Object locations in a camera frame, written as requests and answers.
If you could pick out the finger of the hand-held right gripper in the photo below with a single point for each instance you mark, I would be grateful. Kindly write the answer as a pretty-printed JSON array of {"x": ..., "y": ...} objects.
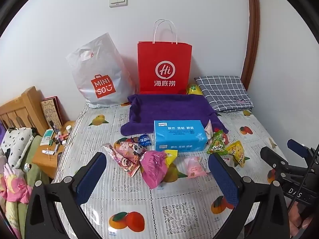
[
  {"x": 297, "y": 148},
  {"x": 271, "y": 157}
]

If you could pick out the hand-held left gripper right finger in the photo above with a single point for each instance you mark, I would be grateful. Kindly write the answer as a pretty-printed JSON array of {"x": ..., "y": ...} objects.
[{"x": 224, "y": 179}]

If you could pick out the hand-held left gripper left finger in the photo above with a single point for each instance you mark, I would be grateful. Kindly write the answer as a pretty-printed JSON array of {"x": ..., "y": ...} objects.
[{"x": 92, "y": 176}]

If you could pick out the yellow triangular snack packet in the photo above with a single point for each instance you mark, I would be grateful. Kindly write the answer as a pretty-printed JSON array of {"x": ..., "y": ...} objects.
[{"x": 236, "y": 153}]

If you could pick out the light pink peach snack packet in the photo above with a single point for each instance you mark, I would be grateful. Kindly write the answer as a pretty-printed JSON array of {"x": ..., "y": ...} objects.
[{"x": 195, "y": 166}]

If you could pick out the pink bear print snack packet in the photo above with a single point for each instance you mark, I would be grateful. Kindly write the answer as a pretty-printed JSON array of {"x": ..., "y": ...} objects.
[{"x": 123, "y": 160}]

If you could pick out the green snack packet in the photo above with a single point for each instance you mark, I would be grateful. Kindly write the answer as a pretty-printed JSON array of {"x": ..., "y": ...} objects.
[{"x": 216, "y": 144}]

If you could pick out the pink white wrapper packet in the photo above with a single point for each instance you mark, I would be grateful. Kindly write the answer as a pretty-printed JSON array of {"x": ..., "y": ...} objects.
[{"x": 208, "y": 130}]

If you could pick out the panda print snack packet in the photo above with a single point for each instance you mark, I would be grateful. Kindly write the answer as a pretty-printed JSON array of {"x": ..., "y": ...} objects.
[{"x": 137, "y": 148}]

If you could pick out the large pink yellow snack packet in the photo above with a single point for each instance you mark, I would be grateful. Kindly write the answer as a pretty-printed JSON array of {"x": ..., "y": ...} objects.
[{"x": 154, "y": 169}]

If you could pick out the small blue snack packet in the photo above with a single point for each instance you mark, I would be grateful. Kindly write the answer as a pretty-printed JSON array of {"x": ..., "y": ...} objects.
[{"x": 144, "y": 140}]

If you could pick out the purple towel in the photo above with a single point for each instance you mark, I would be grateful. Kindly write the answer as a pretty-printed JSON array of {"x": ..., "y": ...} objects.
[{"x": 169, "y": 109}]

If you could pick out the person's right hand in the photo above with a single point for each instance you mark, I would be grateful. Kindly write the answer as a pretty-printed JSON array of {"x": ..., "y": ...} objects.
[{"x": 296, "y": 219}]

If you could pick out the dark phone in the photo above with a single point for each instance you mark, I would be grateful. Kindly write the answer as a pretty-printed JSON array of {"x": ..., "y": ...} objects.
[{"x": 59, "y": 159}]

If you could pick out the thin white tube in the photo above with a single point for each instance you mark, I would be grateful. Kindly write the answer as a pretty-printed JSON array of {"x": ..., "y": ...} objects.
[{"x": 48, "y": 151}]

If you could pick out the wooden nightstand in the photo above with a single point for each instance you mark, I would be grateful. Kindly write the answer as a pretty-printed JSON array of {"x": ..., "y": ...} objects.
[{"x": 42, "y": 159}]

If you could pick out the small white bottle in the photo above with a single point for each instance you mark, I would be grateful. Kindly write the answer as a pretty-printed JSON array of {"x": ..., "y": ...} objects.
[{"x": 68, "y": 128}]

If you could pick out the fruit print tablecloth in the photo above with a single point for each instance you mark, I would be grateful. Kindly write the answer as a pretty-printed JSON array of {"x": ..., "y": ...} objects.
[{"x": 174, "y": 204}]

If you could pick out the green blanket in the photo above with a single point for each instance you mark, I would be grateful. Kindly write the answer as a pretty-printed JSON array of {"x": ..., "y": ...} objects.
[{"x": 35, "y": 159}]

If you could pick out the blue tissue pack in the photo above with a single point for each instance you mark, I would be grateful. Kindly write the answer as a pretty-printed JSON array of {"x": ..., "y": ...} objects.
[{"x": 179, "y": 135}]

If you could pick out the brown patterned book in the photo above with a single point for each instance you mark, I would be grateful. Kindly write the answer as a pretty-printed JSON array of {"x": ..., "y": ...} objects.
[{"x": 51, "y": 112}]

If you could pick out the pink star blanket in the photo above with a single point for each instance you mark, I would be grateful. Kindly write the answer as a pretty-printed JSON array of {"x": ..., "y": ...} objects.
[{"x": 15, "y": 186}]

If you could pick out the grey checked folded cloth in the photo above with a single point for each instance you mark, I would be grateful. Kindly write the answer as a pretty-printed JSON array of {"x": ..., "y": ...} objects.
[{"x": 224, "y": 92}]

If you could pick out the white black flower pillow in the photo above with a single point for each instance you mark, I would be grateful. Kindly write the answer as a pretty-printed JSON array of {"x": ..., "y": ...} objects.
[{"x": 17, "y": 142}]

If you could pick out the yellow green packet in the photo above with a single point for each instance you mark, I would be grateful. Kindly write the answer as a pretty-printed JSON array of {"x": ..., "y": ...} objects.
[{"x": 194, "y": 89}]

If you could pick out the wooden headboard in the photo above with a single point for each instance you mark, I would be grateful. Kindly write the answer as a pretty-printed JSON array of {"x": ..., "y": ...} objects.
[{"x": 22, "y": 109}]

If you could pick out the purple cloth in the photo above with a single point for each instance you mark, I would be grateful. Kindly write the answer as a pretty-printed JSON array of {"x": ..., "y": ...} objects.
[{"x": 2, "y": 130}]

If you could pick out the white plastic shopping bag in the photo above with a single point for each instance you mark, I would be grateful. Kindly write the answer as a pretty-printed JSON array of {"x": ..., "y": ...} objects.
[{"x": 104, "y": 62}]

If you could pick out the red paper bag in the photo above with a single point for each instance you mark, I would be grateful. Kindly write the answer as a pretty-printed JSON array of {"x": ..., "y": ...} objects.
[{"x": 164, "y": 54}]

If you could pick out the brown wooden door frame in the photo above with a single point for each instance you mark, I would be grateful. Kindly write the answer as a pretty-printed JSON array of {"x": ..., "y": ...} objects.
[{"x": 251, "y": 29}]

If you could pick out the white wall light switch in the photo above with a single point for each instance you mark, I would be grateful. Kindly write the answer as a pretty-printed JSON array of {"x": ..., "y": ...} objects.
[{"x": 118, "y": 0}]

